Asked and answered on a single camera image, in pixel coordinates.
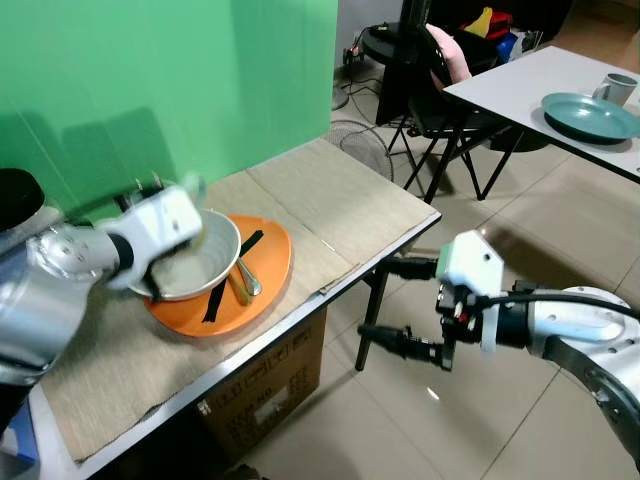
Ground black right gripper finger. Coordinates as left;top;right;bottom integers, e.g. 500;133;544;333
375;255;441;281
357;322;449;371

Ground clear glass cup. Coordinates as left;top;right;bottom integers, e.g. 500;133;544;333
180;173;208;252

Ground black table leg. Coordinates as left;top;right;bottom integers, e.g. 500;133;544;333
355;265;392;372

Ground silver metal bowl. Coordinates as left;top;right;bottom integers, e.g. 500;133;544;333
130;208;243;304

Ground black flat utensil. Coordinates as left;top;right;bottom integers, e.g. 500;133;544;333
203;230;265;324

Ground gold metal fork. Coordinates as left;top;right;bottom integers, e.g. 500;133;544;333
228;268;251;307

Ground beige woven table mat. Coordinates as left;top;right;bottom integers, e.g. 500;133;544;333
40;170;357;463
245;137;442;269

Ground orange round plate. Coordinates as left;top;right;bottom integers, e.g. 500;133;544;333
145;213;293;338

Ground grey floor fan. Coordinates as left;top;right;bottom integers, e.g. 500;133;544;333
328;120;395;184

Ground black crossed table legs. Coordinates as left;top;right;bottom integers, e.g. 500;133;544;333
478;125;527;202

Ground brown cardboard box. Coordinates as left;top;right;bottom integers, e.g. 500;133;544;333
195;308;328;463

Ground black folding chair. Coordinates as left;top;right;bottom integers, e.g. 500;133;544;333
378;25;501;207

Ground green backdrop screen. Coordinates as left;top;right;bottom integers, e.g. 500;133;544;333
0;0;339;227

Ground pink cushion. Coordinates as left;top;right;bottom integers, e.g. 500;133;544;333
425;24;473;89

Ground teal round plate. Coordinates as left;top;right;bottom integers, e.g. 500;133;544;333
541;92;640;147

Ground grey mug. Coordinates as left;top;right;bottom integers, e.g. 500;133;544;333
592;72;639;109

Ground blue item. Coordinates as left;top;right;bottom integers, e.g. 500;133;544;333
495;35;522;63

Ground yellow item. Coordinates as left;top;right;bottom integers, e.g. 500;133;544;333
465;7;496;39

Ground red item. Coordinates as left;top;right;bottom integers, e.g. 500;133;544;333
486;12;516;42

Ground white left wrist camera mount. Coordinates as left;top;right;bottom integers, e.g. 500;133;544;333
117;184;207;292

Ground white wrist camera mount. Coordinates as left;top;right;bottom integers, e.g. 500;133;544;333
437;230;506;353
117;184;207;292

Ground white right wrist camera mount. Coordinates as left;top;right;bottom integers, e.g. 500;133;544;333
437;230;506;353

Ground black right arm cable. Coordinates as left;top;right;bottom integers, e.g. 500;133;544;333
482;285;640;321

